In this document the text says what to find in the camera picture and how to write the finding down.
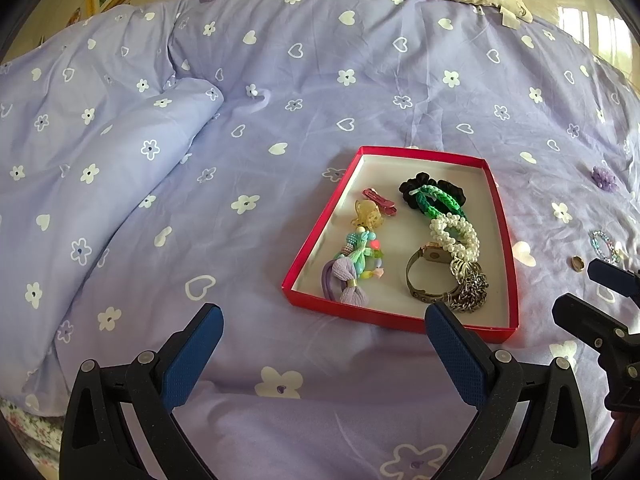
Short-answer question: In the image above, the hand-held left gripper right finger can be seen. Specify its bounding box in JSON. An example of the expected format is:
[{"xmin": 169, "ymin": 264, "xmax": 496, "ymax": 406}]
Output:
[{"xmin": 424, "ymin": 301, "xmax": 593, "ymax": 480}]

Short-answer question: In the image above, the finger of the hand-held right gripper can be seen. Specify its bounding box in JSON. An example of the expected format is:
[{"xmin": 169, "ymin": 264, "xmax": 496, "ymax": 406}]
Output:
[
  {"xmin": 552, "ymin": 294, "xmax": 640, "ymax": 361},
  {"xmin": 587, "ymin": 259, "xmax": 640, "ymax": 297}
]

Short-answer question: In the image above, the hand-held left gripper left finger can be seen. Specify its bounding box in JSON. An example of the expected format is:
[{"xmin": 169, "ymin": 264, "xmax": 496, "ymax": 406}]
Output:
[{"xmin": 59, "ymin": 302, "xmax": 224, "ymax": 480}]

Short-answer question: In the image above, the blue bead bracelet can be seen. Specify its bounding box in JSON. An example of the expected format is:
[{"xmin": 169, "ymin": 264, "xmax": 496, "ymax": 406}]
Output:
[{"xmin": 590, "ymin": 230, "xmax": 621, "ymax": 262}]

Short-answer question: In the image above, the silver chain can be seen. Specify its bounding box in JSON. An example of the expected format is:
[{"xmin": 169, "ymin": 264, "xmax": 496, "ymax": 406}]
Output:
[{"xmin": 445, "ymin": 257, "xmax": 490, "ymax": 313}]

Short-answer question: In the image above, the gold wrist watch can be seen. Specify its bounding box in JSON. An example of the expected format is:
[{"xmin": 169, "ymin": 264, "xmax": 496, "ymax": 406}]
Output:
[{"xmin": 406, "ymin": 241, "xmax": 463, "ymax": 303}]

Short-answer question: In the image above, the white pearl bracelet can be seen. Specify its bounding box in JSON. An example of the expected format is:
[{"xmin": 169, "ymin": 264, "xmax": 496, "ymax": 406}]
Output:
[{"xmin": 429, "ymin": 213, "xmax": 481, "ymax": 261}]

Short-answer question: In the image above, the colourful bead bracelet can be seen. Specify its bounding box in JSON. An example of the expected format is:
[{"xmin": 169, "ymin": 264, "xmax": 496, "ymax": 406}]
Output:
[{"xmin": 341, "ymin": 229, "xmax": 387, "ymax": 283}]

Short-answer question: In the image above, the purple bow hair tie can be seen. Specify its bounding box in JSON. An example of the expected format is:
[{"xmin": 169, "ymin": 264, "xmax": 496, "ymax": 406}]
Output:
[{"xmin": 321, "ymin": 255, "xmax": 373, "ymax": 306}]

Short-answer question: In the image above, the green braided bracelet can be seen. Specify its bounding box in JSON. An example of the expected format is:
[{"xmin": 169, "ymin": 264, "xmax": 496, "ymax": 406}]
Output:
[{"xmin": 407, "ymin": 186, "xmax": 468, "ymax": 221}]

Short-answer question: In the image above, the yellow hair claw clip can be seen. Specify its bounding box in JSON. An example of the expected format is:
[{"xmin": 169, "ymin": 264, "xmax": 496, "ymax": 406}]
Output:
[{"xmin": 348, "ymin": 200, "xmax": 386, "ymax": 231}]

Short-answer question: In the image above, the red jewelry box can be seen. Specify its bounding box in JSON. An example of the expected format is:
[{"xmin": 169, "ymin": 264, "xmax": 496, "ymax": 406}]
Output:
[{"xmin": 281, "ymin": 146, "xmax": 517, "ymax": 344}]

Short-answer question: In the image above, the purple flower scrunchie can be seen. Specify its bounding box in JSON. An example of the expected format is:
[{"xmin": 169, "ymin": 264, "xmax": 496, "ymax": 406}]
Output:
[{"xmin": 591, "ymin": 166, "xmax": 619, "ymax": 193}]

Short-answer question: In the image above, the pink hair clip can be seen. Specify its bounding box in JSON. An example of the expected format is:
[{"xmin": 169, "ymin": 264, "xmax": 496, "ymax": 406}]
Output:
[{"xmin": 361, "ymin": 188, "xmax": 398, "ymax": 217}]

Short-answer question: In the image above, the small-flowered mattress sheet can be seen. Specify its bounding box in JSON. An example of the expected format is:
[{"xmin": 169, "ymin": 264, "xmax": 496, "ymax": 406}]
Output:
[{"xmin": 0, "ymin": 395, "xmax": 66, "ymax": 480}]

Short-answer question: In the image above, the black scrunchie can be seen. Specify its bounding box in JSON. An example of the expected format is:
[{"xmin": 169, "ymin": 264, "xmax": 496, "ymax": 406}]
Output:
[{"xmin": 398, "ymin": 172, "xmax": 468, "ymax": 211}]

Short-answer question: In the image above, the purple floral bed sheet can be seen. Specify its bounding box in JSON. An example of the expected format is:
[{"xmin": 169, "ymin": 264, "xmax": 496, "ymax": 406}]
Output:
[{"xmin": 0, "ymin": 0, "xmax": 640, "ymax": 480}]

